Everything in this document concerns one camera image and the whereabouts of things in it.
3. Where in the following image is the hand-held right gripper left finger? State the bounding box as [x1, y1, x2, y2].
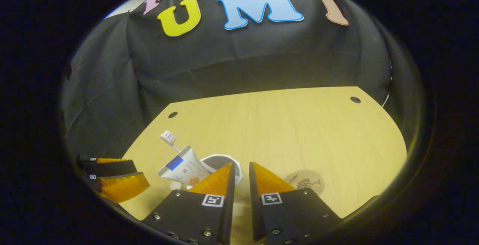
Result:
[142, 163, 236, 245]

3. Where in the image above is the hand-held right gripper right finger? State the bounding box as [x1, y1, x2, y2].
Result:
[249, 162, 343, 244]

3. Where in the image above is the white cup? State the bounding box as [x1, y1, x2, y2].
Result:
[199, 154, 244, 201]

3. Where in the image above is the white toothpaste tube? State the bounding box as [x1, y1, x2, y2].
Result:
[157, 145, 212, 186]

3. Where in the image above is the round brown coaster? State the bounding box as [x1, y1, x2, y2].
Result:
[284, 169, 325, 197]

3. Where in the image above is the white toothbrush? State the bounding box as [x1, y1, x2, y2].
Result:
[161, 131, 183, 153]

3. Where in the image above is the black backdrop cloth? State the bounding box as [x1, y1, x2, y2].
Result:
[62, 0, 417, 163]

